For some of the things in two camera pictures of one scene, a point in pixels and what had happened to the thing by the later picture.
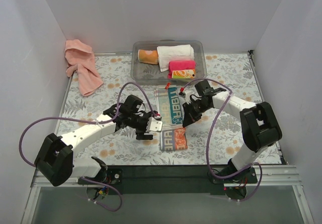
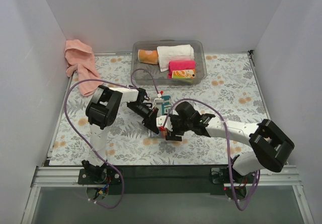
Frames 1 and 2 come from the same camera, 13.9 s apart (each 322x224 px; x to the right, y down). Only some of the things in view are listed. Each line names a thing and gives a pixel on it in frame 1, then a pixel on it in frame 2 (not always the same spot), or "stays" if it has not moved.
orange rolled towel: (148, 56) stays
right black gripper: (190, 110) to (174, 130)
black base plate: (170, 179) stays
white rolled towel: (172, 53) stays
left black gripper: (142, 127) to (152, 122)
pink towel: (80, 59) stays
